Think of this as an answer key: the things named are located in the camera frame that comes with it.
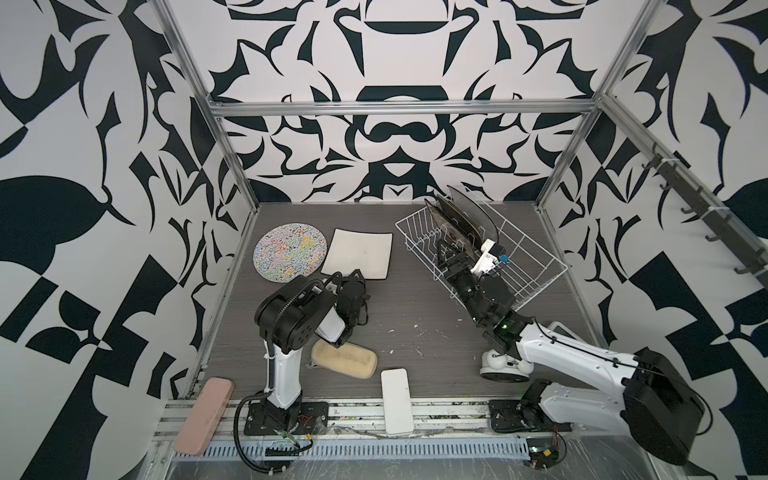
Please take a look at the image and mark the colourful speckled round plate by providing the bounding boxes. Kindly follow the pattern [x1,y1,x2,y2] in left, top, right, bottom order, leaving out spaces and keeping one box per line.
[252,223,328,284]

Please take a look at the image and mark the white wire dish rack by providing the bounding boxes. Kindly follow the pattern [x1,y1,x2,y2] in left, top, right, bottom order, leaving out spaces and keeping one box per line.
[395,188,568,310]

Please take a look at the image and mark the dark glass plate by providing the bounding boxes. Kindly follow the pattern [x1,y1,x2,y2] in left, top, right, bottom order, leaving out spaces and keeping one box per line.
[448,186,499,242]

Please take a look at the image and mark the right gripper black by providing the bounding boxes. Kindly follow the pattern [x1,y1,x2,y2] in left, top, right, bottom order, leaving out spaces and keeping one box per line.
[443,239,490,329]

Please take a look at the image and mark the wall hook rail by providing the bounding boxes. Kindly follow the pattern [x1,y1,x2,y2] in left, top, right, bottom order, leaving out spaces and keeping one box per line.
[641,142,768,277]

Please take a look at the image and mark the white round gadget black base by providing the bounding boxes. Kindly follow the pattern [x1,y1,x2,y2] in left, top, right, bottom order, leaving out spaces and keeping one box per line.
[480,350,534,383]

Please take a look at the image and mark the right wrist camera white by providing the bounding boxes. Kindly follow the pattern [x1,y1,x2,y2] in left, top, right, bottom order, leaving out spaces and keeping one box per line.
[470,239,509,277]

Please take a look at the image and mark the white slotted cable duct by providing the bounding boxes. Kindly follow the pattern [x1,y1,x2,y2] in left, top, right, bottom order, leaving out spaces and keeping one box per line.
[192,437,530,461]

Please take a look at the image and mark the pink eraser block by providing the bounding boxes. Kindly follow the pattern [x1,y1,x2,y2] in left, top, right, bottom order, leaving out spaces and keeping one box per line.
[173,377,234,456]

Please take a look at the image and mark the white rectangular box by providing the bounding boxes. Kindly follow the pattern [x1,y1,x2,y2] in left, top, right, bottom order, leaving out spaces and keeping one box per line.
[380,368,414,436]

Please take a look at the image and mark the floral square plate black rim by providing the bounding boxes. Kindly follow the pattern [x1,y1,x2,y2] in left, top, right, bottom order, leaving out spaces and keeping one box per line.
[424,194,484,255]

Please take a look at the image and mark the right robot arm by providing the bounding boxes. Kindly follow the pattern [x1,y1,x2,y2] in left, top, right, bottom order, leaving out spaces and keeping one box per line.
[437,242,711,466]

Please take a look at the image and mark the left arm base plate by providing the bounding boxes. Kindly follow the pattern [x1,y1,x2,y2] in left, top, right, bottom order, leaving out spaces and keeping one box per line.
[243,401,330,436]

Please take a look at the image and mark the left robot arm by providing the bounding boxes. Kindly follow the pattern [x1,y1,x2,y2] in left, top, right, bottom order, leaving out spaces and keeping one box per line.
[254,269,369,414]

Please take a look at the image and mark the beige sponge case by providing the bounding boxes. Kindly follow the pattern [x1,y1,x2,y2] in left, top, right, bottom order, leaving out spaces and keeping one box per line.
[311,339,378,379]

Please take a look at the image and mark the white square plate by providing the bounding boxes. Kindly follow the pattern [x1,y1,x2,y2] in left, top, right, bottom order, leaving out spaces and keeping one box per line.
[320,229,393,280]

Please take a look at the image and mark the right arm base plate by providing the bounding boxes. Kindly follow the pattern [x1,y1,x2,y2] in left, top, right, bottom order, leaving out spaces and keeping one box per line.
[488,399,572,434]

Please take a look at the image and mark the white scale with display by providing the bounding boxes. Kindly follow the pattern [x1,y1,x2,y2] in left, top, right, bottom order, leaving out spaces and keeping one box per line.
[547,321,581,340]

